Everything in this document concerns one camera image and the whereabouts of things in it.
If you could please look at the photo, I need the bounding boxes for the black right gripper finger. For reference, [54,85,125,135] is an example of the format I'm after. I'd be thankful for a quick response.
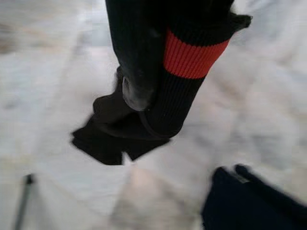
[105,0,173,111]

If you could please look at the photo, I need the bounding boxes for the black shirt with red trim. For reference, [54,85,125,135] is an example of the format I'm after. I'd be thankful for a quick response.
[71,0,253,166]

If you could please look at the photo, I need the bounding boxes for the silver metal clothes rack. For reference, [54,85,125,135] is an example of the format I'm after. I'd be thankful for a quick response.
[13,173,35,230]

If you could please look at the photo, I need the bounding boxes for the navy blue shirt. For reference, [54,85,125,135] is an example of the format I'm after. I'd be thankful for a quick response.
[201,163,307,230]

